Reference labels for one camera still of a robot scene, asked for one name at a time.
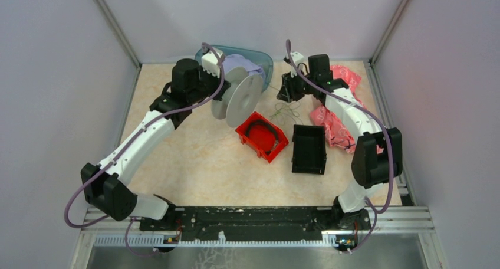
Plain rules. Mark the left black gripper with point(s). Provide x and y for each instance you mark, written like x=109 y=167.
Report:
x=217 y=81

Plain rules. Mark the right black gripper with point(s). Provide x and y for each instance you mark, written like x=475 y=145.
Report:
x=288 y=92

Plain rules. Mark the grey plastic cable spool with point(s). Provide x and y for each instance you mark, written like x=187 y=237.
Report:
x=240 y=99

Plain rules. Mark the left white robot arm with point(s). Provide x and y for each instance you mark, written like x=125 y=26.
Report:
x=105 y=185

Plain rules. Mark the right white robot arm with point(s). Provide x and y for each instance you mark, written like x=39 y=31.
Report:
x=377 y=158

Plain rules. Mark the purple cloth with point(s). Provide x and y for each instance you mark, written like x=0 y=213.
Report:
x=236 y=60

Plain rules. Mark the teal plastic basin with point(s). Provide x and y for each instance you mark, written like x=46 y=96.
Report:
x=256 y=57

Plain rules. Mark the black plastic bin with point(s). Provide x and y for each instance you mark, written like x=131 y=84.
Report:
x=309 y=150

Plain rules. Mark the red plastic bin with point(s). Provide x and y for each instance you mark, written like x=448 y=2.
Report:
x=262 y=136

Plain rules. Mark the pink patterned cloth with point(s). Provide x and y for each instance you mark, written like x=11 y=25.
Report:
x=336 y=134

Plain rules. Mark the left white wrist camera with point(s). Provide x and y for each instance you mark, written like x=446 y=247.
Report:
x=210 y=62

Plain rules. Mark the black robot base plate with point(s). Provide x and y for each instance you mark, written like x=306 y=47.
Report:
x=257 y=224

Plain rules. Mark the grey slotted cable duct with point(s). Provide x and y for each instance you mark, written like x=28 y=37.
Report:
x=163 y=241

